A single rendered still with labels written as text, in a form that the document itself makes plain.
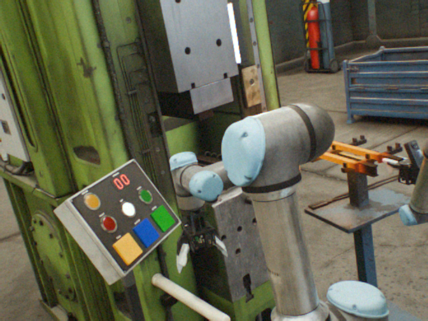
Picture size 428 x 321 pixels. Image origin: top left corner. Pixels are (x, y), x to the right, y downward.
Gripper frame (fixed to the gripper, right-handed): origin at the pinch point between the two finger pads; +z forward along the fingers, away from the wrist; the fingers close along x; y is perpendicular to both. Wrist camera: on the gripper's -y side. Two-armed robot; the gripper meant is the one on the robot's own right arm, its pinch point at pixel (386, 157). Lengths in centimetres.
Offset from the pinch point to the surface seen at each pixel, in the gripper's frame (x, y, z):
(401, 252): 62, 94, 59
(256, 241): -53, 26, 22
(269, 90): -19, -28, 51
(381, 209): 2.3, 26.4, 8.0
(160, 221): -98, -8, 2
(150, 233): -103, -7, -3
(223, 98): -54, -36, 28
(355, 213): -8.0, 26.4, 12.7
